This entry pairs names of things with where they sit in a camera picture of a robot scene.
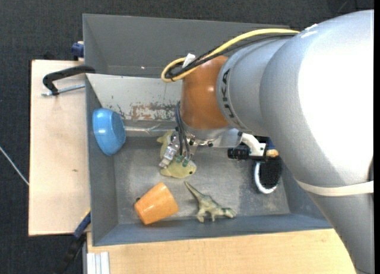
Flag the grey metal bin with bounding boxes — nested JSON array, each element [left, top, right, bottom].
[[82, 13, 333, 247]]

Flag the blue bowl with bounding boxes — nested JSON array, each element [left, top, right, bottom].
[[91, 108, 127, 157]]

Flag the black cylinder on white bracket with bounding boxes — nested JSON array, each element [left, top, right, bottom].
[[227, 132, 267, 160]]

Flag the orange cup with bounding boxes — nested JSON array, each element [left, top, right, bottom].
[[134, 181, 180, 226]]

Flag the green toy dinosaur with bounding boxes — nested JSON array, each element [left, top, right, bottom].
[[183, 180, 238, 223]]

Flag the pale wood flat board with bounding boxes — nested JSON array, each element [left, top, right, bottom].
[[28, 59, 91, 237]]

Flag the yellow toy fish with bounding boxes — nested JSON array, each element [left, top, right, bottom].
[[156, 130, 198, 179]]

